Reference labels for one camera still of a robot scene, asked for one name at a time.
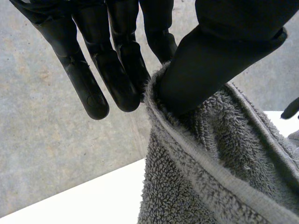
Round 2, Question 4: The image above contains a grey towel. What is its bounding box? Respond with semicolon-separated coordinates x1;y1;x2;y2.
136;61;299;224

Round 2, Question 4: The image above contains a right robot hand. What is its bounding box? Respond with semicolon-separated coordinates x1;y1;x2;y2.
280;97;299;120

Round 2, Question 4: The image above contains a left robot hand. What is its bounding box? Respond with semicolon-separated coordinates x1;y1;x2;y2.
9;0;299;121

